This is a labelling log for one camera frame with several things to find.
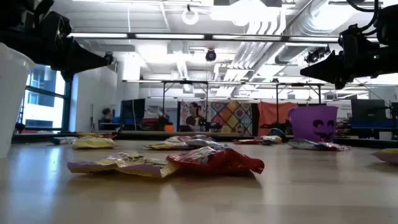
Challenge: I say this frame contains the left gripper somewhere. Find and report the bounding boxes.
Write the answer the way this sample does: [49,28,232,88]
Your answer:
[0,29,106,82]

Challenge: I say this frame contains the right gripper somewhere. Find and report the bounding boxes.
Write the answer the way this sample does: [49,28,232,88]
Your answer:
[300,46,398,90]

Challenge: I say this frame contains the white plastic bucket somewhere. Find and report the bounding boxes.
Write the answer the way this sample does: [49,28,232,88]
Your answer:
[0,42,35,159]

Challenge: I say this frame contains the blue silver candy bar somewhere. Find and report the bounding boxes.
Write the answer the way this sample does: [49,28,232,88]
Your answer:
[51,136,78,146]

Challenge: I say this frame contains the yellow pink candy pack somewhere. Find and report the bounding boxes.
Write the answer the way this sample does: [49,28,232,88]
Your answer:
[67,151,180,179]

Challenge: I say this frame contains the black monitor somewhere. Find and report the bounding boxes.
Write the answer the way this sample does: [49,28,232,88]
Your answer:
[120,98,146,125]
[350,99,387,123]

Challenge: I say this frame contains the purple pumpkin-face bucket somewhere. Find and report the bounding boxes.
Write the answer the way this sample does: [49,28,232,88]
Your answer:
[287,105,339,143]

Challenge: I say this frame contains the person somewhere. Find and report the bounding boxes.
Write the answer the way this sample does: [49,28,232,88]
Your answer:
[185,101,205,132]
[99,108,114,124]

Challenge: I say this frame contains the orange cloth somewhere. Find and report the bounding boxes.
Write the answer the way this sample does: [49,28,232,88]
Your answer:
[257,101,299,136]

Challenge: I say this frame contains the long linear ceiling light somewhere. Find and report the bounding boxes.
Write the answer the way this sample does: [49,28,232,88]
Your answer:
[67,32,380,43]

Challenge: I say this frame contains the colourful patchwork quilt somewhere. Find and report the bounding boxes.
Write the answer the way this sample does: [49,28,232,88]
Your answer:
[210,101,253,135]

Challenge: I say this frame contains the floral poster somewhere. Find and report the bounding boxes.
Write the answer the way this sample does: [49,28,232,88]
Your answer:
[178,101,212,131]

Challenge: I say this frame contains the black stand frame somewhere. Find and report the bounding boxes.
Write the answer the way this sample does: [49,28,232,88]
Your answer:
[275,82,323,125]
[161,80,210,125]

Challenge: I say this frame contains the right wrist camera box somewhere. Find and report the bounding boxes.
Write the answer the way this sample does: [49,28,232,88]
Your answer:
[338,24,381,62]

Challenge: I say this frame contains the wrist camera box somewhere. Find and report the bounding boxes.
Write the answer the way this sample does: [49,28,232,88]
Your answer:
[338,24,381,62]
[39,11,73,43]

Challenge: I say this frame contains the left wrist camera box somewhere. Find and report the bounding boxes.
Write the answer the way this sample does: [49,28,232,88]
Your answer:
[39,11,73,43]

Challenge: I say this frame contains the window with dark frame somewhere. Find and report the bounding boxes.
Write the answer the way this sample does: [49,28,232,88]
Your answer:
[18,63,73,133]

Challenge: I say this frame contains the black aluminium table frame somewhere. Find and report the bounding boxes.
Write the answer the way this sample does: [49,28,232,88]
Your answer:
[11,129,398,149]

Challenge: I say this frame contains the white ring light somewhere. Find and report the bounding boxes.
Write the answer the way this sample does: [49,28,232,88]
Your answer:
[182,8,200,26]

